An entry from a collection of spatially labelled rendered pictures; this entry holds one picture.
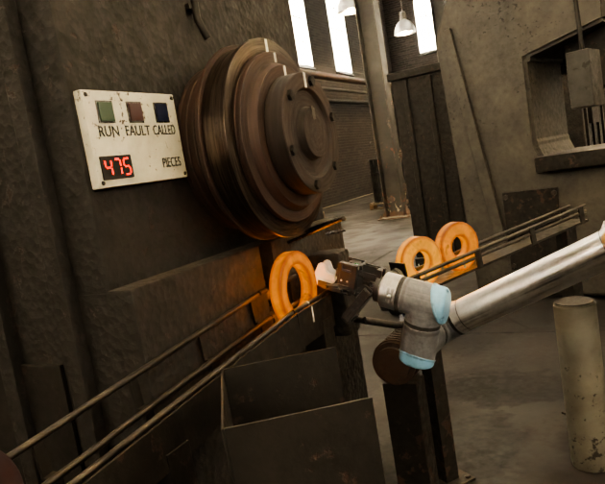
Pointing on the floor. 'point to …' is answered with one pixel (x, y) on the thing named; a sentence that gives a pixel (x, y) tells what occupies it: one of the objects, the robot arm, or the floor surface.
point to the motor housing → (406, 414)
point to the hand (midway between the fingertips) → (310, 278)
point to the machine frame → (107, 229)
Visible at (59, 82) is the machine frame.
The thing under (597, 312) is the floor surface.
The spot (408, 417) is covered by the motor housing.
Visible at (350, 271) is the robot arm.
